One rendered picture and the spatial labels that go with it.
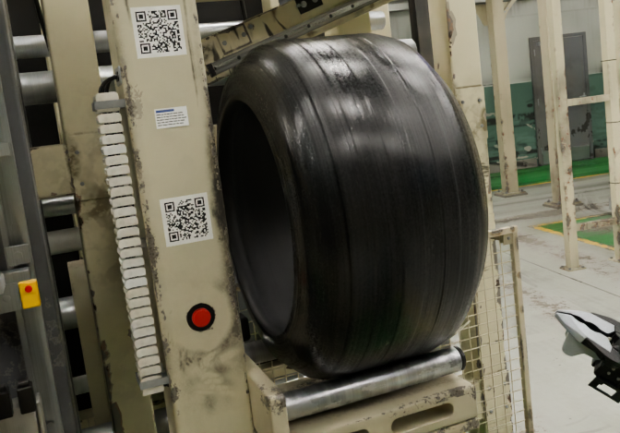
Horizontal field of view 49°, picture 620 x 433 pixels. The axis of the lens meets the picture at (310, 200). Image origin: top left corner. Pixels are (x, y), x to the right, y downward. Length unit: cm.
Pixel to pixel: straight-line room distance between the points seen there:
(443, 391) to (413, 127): 47
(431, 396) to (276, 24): 85
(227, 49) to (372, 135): 62
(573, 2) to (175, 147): 1155
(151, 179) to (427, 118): 43
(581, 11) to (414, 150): 1146
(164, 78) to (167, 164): 13
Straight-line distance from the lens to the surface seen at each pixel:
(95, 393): 194
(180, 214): 108
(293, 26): 156
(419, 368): 120
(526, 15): 1191
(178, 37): 109
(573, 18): 1231
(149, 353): 113
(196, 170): 108
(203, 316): 111
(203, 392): 115
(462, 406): 124
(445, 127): 103
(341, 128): 96
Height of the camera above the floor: 136
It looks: 7 degrees down
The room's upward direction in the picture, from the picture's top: 7 degrees counter-clockwise
